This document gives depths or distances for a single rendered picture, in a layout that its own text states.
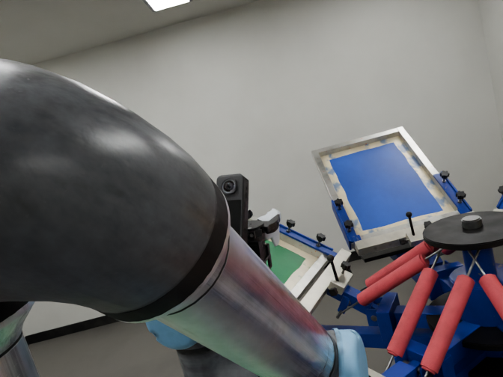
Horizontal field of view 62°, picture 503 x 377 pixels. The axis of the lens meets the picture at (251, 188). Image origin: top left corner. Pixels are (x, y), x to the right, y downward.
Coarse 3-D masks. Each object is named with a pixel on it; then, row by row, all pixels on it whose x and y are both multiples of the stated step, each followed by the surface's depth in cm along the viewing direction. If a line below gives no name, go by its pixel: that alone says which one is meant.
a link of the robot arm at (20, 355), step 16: (0, 304) 23; (16, 304) 24; (32, 304) 26; (0, 320) 23; (16, 320) 24; (0, 336) 23; (16, 336) 25; (0, 352) 24; (16, 352) 25; (0, 368) 24; (16, 368) 25; (32, 368) 26
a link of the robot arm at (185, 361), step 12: (204, 348) 48; (180, 360) 50; (192, 360) 48; (204, 360) 48; (216, 360) 48; (228, 360) 48; (192, 372) 49; (204, 372) 48; (216, 372) 48; (228, 372) 48; (240, 372) 47
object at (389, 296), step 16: (448, 272) 172; (448, 288) 165; (384, 304) 158; (368, 320) 159; (384, 320) 153; (384, 336) 155; (464, 336) 132; (416, 352) 126; (448, 352) 127; (464, 352) 131; (448, 368) 120
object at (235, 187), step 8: (224, 176) 64; (232, 176) 64; (240, 176) 63; (216, 184) 64; (224, 184) 64; (232, 184) 63; (240, 184) 63; (248, 184) 65; (224, 192) 63; (232, 192) 63; (240, 192) 62; (248, 192) 64; (232, 200) 63; (240, 200) 62; (248, 200) 64; (232, 208) 62; (240, 208) 62; (248, 208) 64; (232, 216) 62; (240, 216) 61; (232, 224) 62; (240, 224) 61; (240, 232) 61
